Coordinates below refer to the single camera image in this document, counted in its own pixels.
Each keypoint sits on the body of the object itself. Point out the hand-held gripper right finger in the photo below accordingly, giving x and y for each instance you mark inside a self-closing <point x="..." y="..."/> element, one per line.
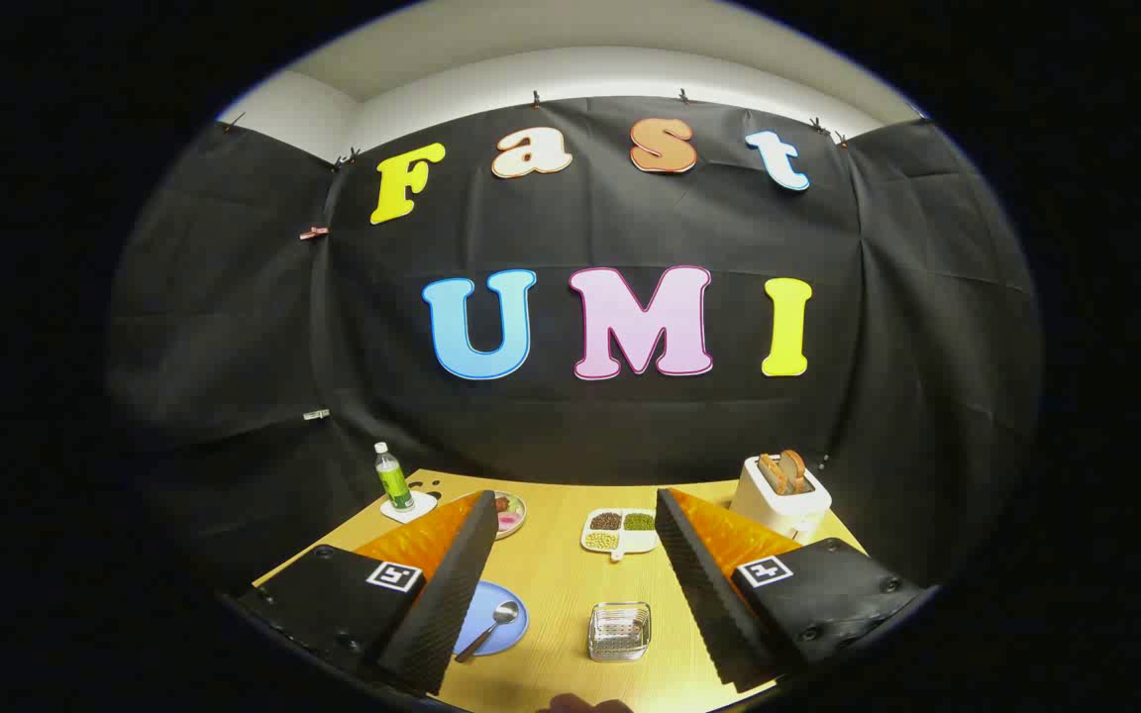
<point x="704" y="594"/>

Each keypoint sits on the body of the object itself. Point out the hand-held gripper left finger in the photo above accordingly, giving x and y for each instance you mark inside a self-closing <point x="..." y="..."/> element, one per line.
<point x="452" y="594"/>

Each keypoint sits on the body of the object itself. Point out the blue round plate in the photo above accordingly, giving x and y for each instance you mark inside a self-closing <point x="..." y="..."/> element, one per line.
<point x="483" y="604"/>

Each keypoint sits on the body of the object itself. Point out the white square coaster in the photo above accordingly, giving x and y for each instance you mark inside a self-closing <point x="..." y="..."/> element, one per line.
<point x="423" y="507"/>

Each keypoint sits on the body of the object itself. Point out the plate of meat and vegetables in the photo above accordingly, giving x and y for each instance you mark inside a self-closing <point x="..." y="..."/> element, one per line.
<point x="511" y="515"/>

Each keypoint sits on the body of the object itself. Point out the white divided dish with beans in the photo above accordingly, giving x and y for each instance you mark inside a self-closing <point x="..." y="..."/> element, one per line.
<point x="620" y="540"/>

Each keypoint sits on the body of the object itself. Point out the white toaster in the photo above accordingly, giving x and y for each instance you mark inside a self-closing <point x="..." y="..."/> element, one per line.
<point x="778" y="507"/>

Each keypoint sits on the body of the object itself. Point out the green label plastic bottle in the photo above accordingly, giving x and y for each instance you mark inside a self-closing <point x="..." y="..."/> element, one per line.
<point x="394" y="477"/>

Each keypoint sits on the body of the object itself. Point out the brown bread slice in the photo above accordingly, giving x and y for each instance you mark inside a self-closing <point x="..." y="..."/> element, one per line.
<point x="774" y="473"/>
<point x="795" y="467"/>

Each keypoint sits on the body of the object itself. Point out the pink clip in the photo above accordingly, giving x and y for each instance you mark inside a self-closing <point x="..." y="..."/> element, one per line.
<point x="313" y="233"/>

